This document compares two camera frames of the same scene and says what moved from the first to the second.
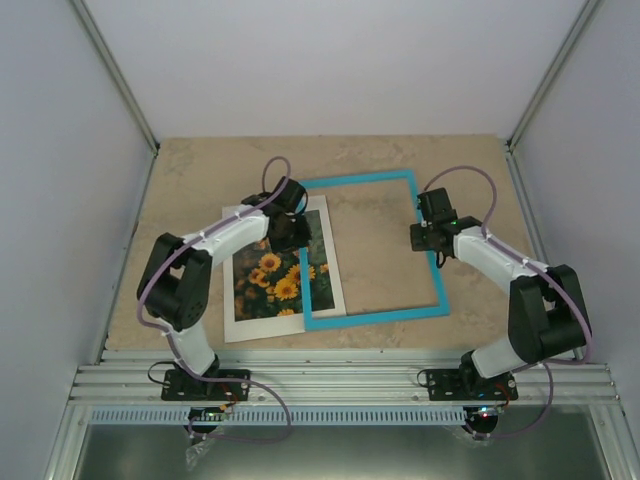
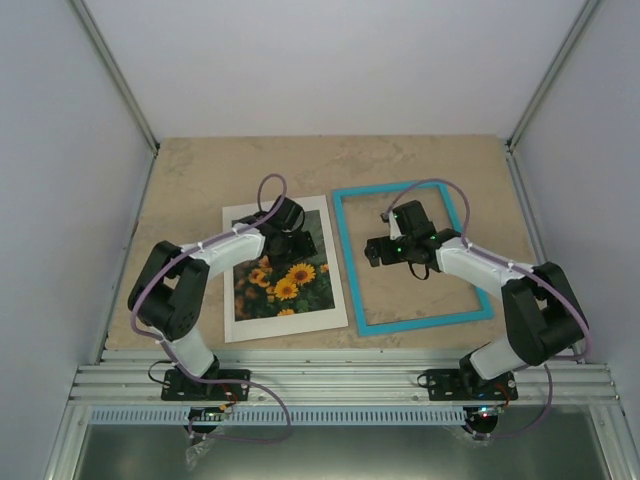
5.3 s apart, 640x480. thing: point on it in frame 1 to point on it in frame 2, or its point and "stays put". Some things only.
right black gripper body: (419, 243) to (390, 257)
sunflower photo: (268, 283) stays put
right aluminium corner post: (587, 10) stays put
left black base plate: (179, 385) stays put
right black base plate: (470, 385) stays put
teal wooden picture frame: (311, 324) to (485, 313)
